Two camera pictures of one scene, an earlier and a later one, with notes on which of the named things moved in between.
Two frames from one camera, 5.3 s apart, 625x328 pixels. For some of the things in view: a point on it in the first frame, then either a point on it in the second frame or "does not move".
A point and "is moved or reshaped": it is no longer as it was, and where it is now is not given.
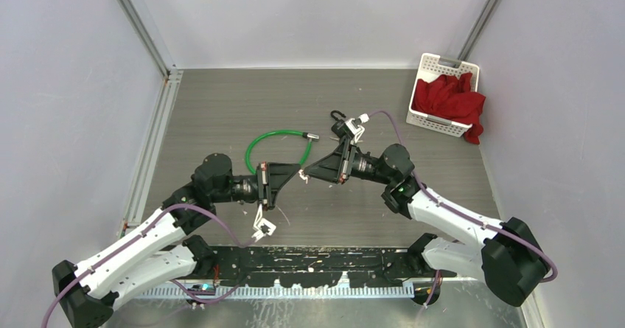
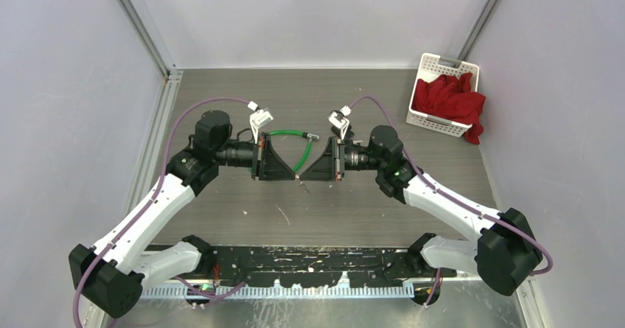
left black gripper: (273, 175) → (267, 165)
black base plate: (318, 264) does not move
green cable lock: (312, 137) does not move
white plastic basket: (431, 67) does not move
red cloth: (452, 98) does not move
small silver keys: (300, 171) is moved or reshaped
